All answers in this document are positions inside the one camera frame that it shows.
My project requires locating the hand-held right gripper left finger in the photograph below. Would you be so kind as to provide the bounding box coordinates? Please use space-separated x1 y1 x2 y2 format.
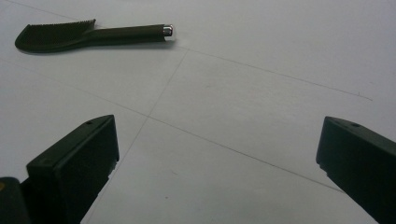
26 114 120 224

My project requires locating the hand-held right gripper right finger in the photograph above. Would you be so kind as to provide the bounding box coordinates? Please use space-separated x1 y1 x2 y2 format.
316 116 396 224

